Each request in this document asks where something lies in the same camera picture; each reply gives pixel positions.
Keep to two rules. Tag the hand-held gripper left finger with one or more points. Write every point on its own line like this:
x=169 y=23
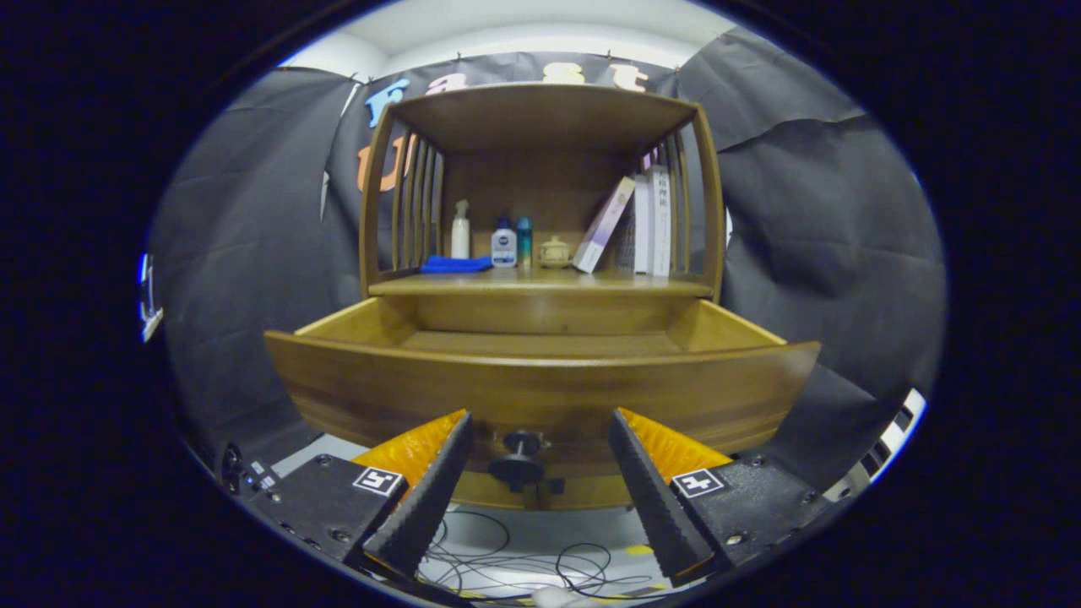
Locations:
x=422 y=507

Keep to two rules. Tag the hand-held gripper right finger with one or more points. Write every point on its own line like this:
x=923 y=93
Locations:
x=659 y=507

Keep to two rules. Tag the wooden drawer with black knob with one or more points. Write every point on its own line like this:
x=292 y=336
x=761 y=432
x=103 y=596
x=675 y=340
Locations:
x=540 y=397

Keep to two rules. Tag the wooden cabinet door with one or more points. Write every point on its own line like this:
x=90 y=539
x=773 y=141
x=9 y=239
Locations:
x=473 y=494
x=591 y=494

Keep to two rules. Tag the wooden countertop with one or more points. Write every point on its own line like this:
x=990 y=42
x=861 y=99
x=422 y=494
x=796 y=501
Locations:
x=540 y=283

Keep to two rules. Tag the wooden cabinet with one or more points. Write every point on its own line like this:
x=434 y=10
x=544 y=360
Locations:
x=540 y=118

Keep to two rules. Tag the yellow floor tape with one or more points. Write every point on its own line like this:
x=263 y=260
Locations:
x=640 y=549

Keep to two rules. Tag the white rounded object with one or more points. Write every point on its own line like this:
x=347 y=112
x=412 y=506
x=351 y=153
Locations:
x=553 y=598

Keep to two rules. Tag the folded blue cloth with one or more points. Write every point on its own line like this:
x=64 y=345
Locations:
x=456 y=264

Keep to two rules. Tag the black white striped board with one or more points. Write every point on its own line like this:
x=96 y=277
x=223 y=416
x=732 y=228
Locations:
x=899 y=422

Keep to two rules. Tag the white pump bottle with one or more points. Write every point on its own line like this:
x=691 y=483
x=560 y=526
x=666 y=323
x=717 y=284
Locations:
x=460 y=241

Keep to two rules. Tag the white bottle with blue label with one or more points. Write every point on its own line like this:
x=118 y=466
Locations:
x=503 y=249

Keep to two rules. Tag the beige ceramic lidded pot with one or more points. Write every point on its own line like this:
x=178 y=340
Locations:
x=555 y=253

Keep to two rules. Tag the white book with printed spine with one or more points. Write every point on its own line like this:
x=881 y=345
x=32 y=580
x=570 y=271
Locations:
x=661 y=228

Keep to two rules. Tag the plain white book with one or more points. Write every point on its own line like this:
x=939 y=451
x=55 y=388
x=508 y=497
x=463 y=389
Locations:
x=642 y=228

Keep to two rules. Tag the slim teal bottle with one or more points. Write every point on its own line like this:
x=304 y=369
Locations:
x=524 y=241

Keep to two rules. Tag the pink purple book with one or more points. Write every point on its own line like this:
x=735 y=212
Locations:
x=604 y=224

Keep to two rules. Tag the black backdrop cloth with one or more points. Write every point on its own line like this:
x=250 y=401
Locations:
x=828 y=253

